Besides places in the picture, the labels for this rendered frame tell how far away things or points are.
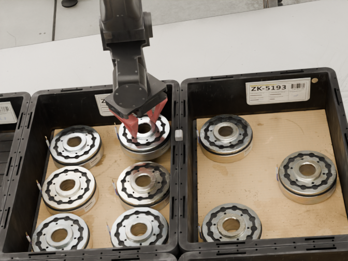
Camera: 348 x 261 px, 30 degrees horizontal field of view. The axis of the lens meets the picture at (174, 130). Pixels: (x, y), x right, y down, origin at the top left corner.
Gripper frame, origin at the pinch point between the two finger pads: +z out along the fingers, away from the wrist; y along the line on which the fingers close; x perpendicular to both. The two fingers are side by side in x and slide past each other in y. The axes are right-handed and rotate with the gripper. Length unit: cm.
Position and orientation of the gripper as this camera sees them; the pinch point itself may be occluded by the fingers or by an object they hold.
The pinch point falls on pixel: (143, 126)
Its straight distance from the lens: 126.0
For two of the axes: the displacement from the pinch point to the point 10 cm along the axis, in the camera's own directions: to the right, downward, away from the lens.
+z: 1.2, 6.8, 7.2
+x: -6.7, -4.8, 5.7
